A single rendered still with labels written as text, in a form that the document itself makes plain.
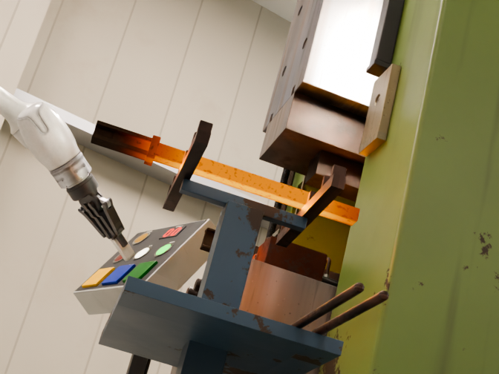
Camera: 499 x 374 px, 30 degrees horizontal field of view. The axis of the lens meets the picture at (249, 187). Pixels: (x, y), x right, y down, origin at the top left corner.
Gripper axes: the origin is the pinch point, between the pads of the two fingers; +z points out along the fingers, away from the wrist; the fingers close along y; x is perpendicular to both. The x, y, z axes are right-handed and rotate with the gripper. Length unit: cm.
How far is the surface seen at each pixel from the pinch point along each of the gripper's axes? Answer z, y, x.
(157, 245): 8.3, -6.2, 12.6
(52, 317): 79, -245, 83
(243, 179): -21, 86, -25
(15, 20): -58, -230, 156
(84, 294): 9.5, -21.8, -5.5
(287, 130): -11, 53, 19
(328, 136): -4, 58, 25
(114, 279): 7.6, -8.0, -2.8
